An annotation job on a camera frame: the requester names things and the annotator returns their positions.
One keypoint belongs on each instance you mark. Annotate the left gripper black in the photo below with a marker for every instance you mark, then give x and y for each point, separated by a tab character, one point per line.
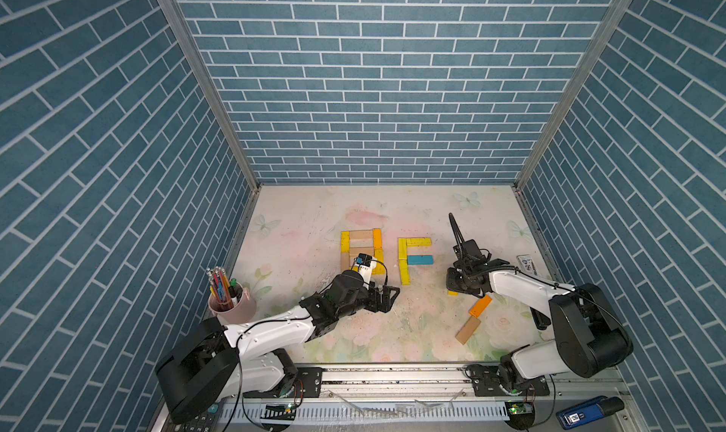
384	304

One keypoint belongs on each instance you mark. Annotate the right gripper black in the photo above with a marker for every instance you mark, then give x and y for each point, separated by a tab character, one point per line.
451	271

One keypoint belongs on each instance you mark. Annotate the orange block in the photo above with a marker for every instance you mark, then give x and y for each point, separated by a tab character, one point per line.
478	308
377	239

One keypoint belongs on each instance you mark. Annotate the tan wooden block diagonal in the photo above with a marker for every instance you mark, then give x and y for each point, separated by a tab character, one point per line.
354	252

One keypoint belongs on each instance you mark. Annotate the yellow block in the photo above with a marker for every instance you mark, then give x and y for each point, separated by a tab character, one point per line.
379	266
345	242
404	272

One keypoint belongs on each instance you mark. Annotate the teal block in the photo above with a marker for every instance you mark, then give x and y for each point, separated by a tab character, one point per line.
420	260

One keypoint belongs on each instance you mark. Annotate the yellow block vertical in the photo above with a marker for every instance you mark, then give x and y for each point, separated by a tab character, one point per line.
403	249
419	242

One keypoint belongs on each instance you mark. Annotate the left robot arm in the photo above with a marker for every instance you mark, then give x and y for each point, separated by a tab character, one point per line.
216	361

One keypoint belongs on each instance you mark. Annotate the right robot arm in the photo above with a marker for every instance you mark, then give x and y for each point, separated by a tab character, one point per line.
588	336

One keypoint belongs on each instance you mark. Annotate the toothpaste tube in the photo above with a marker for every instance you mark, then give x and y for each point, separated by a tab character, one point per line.
526	264

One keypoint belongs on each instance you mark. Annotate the pen holder cup with pens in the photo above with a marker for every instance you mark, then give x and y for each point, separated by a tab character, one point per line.
229	301

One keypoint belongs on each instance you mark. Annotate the blue handheld device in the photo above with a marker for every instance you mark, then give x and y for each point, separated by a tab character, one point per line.
589	411

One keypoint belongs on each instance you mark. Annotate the black calculator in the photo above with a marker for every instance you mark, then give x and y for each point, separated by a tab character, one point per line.
205	422

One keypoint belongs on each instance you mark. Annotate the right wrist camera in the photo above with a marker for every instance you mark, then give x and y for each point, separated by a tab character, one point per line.
469	249

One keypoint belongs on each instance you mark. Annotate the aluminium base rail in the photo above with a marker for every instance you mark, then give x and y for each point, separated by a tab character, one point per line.
410	382

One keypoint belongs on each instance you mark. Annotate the white cable duct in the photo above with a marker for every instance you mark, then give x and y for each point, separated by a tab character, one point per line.
343	414

